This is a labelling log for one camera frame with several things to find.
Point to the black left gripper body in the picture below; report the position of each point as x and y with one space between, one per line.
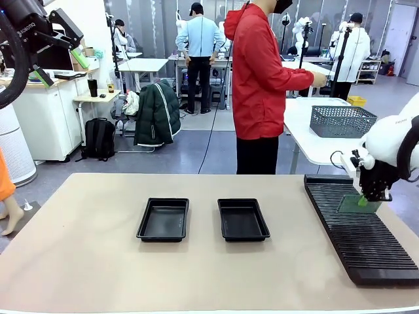
32 19

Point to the black green-tipped left gripper finger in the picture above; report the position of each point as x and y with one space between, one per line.
44 75
70 29

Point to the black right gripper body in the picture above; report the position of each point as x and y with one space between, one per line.
378 180

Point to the black green-tipped right gripper finger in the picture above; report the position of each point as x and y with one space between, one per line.
386 197
362 201

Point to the black ESD tray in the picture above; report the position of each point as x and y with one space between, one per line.
163 220
243 220

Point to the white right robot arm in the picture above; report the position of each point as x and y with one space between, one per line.
386 140

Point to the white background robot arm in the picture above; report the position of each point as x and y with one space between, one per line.
299 31

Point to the red-sleeved right forearm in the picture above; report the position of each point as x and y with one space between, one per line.
298 76

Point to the person's right hand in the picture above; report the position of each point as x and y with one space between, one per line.
320 79

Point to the black computer monitor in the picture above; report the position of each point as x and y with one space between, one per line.
59 60

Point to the black keyboard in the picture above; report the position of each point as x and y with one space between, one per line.
70 75

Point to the cardboard box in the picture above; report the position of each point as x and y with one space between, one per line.
80 67
90 51

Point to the black slotted board rack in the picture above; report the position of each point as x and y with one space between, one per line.
360 242

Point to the white storage box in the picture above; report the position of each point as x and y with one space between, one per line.
94 63

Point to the white cabinet with wood top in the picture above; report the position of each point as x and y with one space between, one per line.
49 124

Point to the black tumbler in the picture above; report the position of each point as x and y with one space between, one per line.
93 88

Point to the person in white hoodie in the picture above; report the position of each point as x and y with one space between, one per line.
124 39

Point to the small light wood desk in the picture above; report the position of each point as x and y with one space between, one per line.
95 98

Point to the grey mesh basket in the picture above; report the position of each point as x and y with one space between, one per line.
340 121

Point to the white background desk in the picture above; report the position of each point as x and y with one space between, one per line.
144 63

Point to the yellow bin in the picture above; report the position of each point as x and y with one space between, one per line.
357 100

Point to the white cylindrical air purifier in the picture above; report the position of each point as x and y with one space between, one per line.
16 153

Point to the black backpack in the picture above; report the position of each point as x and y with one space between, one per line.
99 139

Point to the white side table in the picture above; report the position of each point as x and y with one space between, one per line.
301 131

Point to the white cloth on chair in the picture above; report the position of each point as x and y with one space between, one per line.
132 103

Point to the white storage shelf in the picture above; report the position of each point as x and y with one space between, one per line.
368 70

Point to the orange garment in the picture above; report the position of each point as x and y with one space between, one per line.
5 180

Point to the dark green padded jacket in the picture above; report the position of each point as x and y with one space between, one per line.
157 114

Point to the black tripod stand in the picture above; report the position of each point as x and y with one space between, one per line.
342 59

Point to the person in white coat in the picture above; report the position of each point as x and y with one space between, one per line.
355 52

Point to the person in light blue shirt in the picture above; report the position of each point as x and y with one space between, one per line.
199 42

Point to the mannequin leg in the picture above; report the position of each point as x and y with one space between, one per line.
13 219

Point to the person in red jacket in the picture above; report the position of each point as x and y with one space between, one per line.
258 81

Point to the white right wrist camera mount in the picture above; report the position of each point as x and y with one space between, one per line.
350 170

